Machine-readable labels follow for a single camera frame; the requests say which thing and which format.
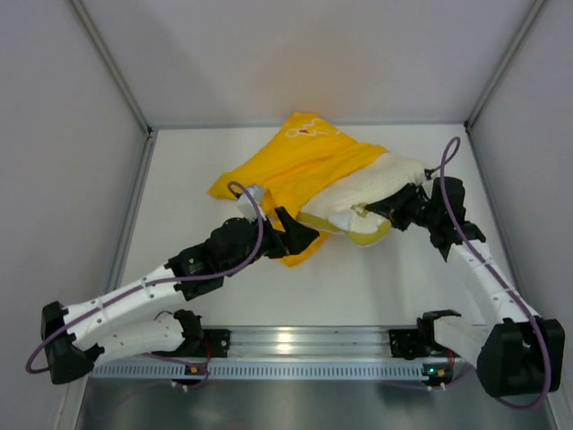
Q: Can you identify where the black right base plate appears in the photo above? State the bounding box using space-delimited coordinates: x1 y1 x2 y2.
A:
389 329 428 360

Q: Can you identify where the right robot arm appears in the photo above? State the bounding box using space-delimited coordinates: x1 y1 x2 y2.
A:
365 176 565 399

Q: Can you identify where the right aluminium frame post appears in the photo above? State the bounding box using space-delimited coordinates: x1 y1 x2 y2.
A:
464 0 550 134

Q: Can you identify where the aluminium frame post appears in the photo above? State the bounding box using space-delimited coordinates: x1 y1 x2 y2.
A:
464 0 550 134
66 0 153 136

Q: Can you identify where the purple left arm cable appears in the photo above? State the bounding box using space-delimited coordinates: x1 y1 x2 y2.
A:
25 180 265 391

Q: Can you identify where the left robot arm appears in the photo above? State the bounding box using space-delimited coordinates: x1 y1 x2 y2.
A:
40 208 319 385

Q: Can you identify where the white slotted cable duct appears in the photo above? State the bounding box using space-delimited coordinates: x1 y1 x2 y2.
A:
90 360 434 382

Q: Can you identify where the yellow Pikachu pillowcase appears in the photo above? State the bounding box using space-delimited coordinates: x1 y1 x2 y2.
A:
208 113 390 267

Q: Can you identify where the white pillow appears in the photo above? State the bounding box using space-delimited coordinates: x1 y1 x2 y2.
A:
296 152 427 246

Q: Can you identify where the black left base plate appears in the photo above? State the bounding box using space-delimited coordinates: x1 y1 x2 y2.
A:
195 329 232 358

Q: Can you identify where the left aluminium frame post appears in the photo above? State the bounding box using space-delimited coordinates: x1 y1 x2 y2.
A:
66 0 153 136

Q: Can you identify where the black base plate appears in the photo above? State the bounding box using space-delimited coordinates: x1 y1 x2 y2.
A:
389 329 428 360
195 329 232 358

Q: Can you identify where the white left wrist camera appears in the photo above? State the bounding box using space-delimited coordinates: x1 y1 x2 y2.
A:
236 185 265 221

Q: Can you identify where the aluminium mounting rail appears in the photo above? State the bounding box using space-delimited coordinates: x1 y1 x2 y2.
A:
71 324 559 359

